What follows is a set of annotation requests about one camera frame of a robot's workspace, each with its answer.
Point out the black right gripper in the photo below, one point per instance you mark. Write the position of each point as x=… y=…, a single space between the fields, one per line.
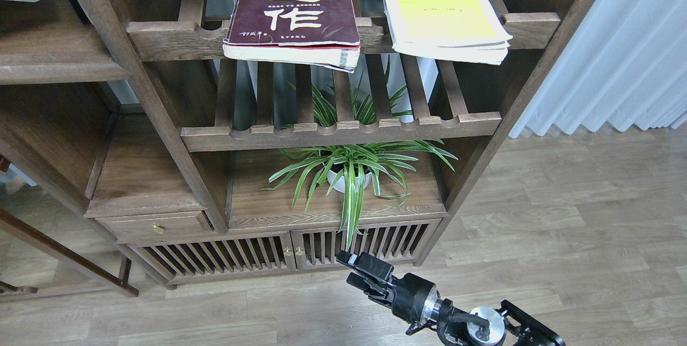
x=411 y=298

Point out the dark red book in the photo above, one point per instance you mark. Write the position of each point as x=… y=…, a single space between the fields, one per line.
x=315 y=32

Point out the white curtain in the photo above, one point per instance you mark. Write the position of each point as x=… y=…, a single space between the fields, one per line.
x=625 y=66

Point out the yellow-green cover book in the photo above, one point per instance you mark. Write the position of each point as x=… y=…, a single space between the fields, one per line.
x=451 y=30

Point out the green spider plant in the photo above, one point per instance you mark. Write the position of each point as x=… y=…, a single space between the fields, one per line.
x=351 y=168

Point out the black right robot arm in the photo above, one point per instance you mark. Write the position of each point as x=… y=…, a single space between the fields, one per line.
x=487 y=326

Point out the white plant pot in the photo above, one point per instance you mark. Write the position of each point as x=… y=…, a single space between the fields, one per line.
x=337 y=179

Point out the dark wooden bookshelf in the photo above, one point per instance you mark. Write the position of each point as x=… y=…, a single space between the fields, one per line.
x=127 y=113

